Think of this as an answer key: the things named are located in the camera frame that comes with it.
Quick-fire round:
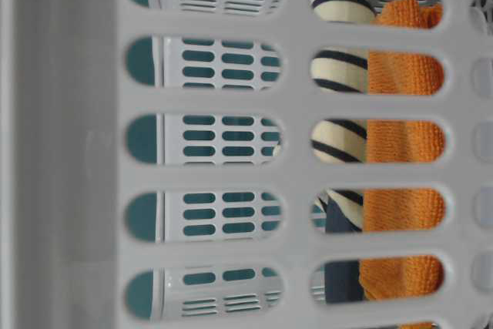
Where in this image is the white plastic shopping basket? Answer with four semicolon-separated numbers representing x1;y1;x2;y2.
1;0;492;328

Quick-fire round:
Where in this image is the cream navy striped cloth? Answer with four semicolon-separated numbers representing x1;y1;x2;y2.
310;0;376;233

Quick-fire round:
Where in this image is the dark navy cloth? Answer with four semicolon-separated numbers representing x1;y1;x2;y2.
324;199;364;304

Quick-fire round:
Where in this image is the orange knitted cloth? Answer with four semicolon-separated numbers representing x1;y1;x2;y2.
358;0;446;329

